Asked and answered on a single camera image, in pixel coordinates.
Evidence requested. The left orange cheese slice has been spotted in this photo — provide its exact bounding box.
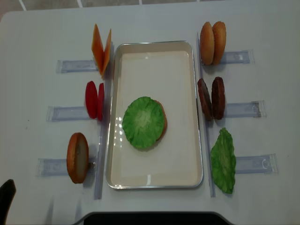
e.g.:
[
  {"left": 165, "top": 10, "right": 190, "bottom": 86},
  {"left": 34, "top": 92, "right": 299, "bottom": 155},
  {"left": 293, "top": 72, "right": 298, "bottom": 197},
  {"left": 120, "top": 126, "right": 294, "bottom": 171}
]
[{"left": 91, "top": 24, "right": 104, "bottom": 77}]

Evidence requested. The standing bread slice brown crust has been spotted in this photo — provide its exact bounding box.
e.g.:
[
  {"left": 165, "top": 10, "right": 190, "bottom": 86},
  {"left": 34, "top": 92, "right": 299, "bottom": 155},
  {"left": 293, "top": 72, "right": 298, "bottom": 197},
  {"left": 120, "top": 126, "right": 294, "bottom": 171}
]
[{"left": 67, "top": 133, "right": 89, "bottom": 184}]

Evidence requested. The clear holder for patties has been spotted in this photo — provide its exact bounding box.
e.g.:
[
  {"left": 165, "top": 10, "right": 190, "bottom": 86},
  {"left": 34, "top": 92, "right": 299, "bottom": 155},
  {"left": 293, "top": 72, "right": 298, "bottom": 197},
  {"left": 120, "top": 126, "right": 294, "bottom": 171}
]
[{"left": 224, "top": 101, "right": 267, "bottom": 118}]

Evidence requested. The left brown meat patty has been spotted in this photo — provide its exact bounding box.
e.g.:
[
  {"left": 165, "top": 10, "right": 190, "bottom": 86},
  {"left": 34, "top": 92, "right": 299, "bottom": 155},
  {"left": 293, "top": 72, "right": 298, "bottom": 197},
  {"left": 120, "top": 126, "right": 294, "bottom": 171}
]
[{"left": 197, "top": 78, "right": 213, "bottom": 121}]

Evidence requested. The clear long rail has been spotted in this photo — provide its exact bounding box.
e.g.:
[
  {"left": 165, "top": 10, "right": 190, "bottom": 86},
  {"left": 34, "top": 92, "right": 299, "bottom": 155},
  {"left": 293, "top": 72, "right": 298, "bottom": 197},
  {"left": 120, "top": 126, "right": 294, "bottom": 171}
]
[
  {"left": 197, "top": 32, "right": 216, "bottom": 197},
  {"left": 94, "top": 42, "right": 114, "bottom": 200}
]

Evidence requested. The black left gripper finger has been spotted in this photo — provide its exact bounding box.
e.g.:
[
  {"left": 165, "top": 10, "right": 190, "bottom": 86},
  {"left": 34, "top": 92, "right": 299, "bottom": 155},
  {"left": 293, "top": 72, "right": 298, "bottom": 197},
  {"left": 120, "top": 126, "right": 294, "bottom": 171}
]
[{"left": 0, "top": 179, "right": 16, "bottom": 225}]

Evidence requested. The right brown meat patty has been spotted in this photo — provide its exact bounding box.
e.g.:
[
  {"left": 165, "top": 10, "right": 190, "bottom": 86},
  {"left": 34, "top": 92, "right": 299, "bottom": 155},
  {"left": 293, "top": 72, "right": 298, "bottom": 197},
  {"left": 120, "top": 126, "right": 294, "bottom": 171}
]
[{"left": 211, "top": 77, "right": 225, "bottom": 120}]

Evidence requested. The right red tomato slice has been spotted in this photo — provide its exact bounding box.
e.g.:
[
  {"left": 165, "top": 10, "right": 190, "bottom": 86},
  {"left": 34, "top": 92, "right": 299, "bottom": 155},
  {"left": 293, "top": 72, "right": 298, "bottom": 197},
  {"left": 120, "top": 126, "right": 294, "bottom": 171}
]
[{"left": 97, "top": 83, "right": 105, "bottom": 121}]

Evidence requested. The right orange cheese slice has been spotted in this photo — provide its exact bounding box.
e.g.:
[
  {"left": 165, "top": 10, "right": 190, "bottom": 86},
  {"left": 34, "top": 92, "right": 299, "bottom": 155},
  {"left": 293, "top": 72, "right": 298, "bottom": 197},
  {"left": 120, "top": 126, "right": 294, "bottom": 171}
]
[{"left": 101, "top": 30, "right": 111, "bottom": 79}]

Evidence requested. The left red tomato slice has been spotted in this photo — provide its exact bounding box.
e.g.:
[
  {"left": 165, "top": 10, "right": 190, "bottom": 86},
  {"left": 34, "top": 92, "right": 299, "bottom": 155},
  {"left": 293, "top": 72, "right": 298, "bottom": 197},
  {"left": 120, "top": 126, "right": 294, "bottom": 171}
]
[{"left": 85, "top": 81, "right": 98, "bottom": 119}]

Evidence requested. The orange cheese slice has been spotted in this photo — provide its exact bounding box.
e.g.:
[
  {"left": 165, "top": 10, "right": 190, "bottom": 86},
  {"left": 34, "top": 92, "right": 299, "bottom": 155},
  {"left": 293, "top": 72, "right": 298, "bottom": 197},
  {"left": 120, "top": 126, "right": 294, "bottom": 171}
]
[
  {"left": 91, "top": 24, "right": 104, "bottom": 77},
  {"left": 101, "top": 30, "right": 111, "bottom": 79}
]

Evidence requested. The brown meat patty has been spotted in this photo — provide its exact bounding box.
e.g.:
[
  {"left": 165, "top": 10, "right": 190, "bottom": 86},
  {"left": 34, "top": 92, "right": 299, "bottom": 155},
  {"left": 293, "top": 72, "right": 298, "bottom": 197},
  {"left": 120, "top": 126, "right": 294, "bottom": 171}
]
[
  {"left": 211, "top": 77, "right": 225, "bottom": 120},
  {"left": 197, "top": 78, "right": 213, "bottom": 121}
]

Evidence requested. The left golden bun half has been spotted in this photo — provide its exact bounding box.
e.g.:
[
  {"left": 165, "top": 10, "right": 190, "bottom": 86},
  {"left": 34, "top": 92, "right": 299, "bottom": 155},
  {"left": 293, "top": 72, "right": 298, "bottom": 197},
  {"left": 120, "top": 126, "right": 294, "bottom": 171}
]
[{"left": 200, "top": 22, "right": 215, "bottom": 65}]

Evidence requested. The bun slice under lettuce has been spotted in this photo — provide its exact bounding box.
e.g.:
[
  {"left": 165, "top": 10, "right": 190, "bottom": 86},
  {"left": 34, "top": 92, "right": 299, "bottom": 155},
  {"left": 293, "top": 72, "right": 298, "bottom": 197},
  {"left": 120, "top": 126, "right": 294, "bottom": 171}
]
[{"left": 155, "top": 100, "right": 167, "bottom": 141}]

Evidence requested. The red tomato slice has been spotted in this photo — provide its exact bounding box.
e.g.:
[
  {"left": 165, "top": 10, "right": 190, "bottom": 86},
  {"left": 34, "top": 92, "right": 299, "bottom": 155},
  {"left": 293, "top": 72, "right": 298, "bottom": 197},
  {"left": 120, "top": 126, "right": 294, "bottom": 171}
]
[
  {"left": 97, "top": 83, "right": 105, "bottom": 121},
  {"left": 85, "top": 81, "right": 98, "bottom": 119}
]

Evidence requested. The right clear long rail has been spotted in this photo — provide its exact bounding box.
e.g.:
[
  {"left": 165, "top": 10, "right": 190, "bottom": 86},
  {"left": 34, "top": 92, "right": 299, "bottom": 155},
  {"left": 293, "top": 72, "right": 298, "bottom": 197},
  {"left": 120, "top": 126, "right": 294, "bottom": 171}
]
[{"left": 197, "top": 32, "right": 216, "bottom": 197}]

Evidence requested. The white metal-rimmed tray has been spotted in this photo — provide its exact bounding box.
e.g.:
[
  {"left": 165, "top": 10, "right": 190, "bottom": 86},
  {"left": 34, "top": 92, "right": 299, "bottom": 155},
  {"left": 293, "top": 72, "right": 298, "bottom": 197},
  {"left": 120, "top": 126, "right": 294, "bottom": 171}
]
[{"left": 106, "top": 41, "right": 203, "bottom": 189}]

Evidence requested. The clear holder for tomato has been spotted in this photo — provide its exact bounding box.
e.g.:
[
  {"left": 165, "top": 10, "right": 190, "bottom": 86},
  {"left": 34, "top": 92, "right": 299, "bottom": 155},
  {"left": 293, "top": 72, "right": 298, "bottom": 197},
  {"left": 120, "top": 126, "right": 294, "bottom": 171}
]
[{"left": 46, "top": 106, "right": 91, "bottom": 122}]

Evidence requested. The round green lettuce slice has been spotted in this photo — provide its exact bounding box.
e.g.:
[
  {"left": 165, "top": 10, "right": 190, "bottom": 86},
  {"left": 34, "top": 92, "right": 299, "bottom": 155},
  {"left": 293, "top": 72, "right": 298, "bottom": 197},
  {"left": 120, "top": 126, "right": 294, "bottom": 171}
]
[{"left": 122, "top": 97, "right": 165, "bottom": 150}]

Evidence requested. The right sesame bun half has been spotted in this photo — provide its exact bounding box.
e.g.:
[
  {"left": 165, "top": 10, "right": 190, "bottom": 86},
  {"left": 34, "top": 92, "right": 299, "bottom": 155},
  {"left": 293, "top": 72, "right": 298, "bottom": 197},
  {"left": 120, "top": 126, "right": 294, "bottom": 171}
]
[{"left": 212, "top": 21, "right": 226, "bottom": 65}]

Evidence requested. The black base at bottom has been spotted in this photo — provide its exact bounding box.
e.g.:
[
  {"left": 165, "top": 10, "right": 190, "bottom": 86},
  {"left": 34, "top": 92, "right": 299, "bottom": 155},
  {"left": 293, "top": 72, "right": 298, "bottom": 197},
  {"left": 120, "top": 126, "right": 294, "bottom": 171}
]
[{"left": 80, "top": 212, "right": 231, "bottom": 225}]

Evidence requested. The clear holder for buns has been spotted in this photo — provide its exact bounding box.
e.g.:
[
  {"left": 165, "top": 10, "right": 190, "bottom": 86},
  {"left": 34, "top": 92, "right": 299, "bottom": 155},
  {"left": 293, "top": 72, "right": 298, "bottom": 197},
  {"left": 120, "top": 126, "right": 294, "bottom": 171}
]
[{"left": 220, "top": 49, "right": 255, "bottom": 64}]

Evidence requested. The clear holder for bread slice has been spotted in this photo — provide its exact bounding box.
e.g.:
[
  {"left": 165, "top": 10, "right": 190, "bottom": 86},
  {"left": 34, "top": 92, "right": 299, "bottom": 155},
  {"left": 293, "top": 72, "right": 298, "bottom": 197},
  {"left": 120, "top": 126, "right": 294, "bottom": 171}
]
[{"left": 35, "top": 157, "right": 97, "bottom": 178}]

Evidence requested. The clear holder for lettuce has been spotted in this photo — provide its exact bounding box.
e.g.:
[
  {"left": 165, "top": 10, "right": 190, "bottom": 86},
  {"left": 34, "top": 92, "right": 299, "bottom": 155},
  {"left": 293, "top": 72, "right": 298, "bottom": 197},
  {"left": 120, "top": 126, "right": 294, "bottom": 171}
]
[{"left": 236, "top": 154, "right": 278, "bottom": 174}]

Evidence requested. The standing green lettuce leaf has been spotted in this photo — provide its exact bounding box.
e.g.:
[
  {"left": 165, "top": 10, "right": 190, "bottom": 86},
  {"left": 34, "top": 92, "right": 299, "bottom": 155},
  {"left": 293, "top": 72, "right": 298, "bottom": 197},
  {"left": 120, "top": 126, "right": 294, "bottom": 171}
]
[{"left": 210, "top": 128, "right": 236, "bottom": 194}]

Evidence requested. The left clear long rail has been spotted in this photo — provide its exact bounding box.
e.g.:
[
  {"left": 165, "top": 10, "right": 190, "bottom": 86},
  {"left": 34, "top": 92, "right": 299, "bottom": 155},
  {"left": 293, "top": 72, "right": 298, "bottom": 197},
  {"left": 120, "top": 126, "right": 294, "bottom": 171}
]
[{"left": 94, "top": 42, "right": 114, "bottom": 200}]

